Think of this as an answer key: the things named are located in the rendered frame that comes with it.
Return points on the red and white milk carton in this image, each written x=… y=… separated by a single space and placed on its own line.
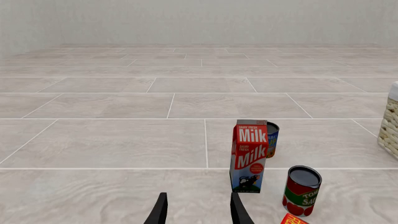
x=248 y=158

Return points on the blue soup tin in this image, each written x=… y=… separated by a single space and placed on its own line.
x=272 y=140

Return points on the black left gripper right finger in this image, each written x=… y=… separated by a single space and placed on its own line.
x=238 y=212

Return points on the woven wicker basket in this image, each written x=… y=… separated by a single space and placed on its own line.
x=390 y=126

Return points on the red tomato sauce tin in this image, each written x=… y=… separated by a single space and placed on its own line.
x=301 y=191

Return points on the red and yellow food box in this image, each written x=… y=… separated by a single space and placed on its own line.
x=293 y=219

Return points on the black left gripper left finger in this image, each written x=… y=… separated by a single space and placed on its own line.
x=159 y=212

